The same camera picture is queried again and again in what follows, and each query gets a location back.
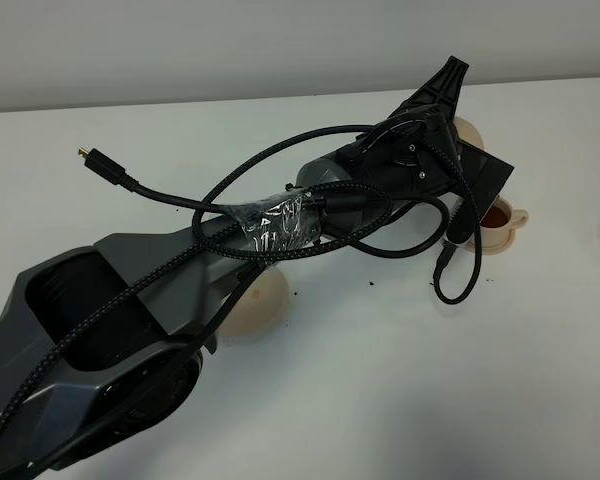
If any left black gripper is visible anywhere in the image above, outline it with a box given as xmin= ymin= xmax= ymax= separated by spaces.
xmin=349 ymin=56 xmax=469 ymax=196

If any tan teapot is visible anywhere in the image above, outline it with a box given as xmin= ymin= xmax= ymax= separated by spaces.
xmin=454 ymin=116 xmax=485 ymax=150

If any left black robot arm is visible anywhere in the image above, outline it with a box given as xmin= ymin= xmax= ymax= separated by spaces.
xmin=0 ymin=57 xmax=480 ymax=477

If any tan teapot saucer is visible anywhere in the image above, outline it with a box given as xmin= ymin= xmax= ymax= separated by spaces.
xmin=218 ymin=267 xmax=289 ymax=338

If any near tan teacup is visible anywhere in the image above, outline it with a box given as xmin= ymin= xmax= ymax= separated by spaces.
xmin=481 ymin=196 xmax=529 ymax=245

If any near tan saucer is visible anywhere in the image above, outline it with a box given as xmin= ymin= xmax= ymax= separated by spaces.
xmin=464 ymin=231 xmax=515 ymax=255

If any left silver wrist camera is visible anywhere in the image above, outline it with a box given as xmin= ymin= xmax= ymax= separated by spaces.
xmin=446 ymin=140 xmax=514 ymax=245

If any loose black plug cable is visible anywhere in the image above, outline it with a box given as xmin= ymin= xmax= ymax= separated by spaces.
xmin=76 ymin=144 xmax=459 ymax=306

